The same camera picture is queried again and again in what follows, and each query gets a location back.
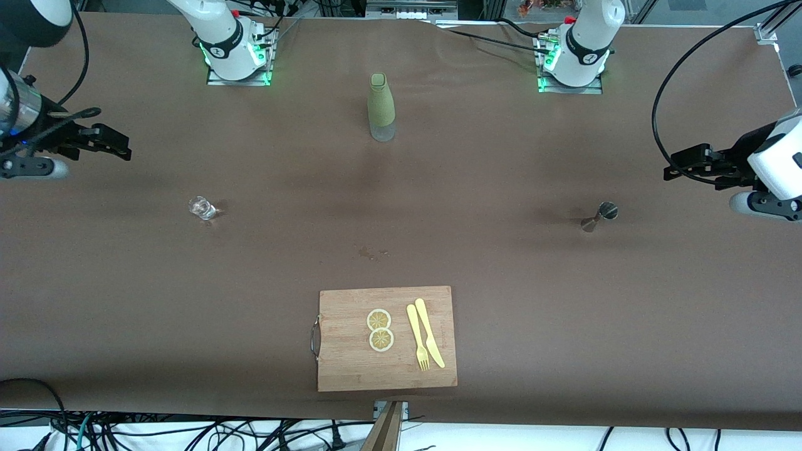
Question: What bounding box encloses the steel jigger measuring cup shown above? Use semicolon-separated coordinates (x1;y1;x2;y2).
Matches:
580;201;620;233

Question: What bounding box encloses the clear glass shaker cup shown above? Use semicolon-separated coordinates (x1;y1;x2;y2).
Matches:
188;196;218;221

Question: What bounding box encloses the brown table cover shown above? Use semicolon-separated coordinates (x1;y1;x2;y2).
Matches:
0;11;802;432

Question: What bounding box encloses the green sleeved glass bottle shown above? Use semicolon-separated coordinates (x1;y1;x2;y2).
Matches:
367;73;397;142

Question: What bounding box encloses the yellow plastic knife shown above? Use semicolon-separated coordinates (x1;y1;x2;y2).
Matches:
414;298;446;369

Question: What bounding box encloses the yellow plastic fork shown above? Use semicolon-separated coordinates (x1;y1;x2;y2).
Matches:
406;304;431;371

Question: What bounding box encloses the grey power strip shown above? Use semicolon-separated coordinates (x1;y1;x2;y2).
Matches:
366;0;459;19

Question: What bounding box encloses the wooden cutting board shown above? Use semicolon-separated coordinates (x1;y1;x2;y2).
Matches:
311;286;458;393

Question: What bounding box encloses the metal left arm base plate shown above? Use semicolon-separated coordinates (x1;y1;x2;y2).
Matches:
537;31;604;95

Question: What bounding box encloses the aluminium frame profile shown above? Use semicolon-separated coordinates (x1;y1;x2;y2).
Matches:
754;0;802;46

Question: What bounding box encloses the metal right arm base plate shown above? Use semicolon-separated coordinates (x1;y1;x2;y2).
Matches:
206;25;274;87

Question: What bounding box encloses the black cable across table cover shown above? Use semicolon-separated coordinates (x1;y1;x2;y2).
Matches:
434;23;553;56

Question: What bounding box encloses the thick black floor cable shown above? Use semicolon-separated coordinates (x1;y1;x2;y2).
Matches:
0;378;70;451

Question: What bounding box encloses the teal floor cable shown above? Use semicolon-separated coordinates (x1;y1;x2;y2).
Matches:
74;413;96;451

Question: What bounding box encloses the wooden post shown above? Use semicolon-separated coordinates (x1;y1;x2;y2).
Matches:
360;402;405;451

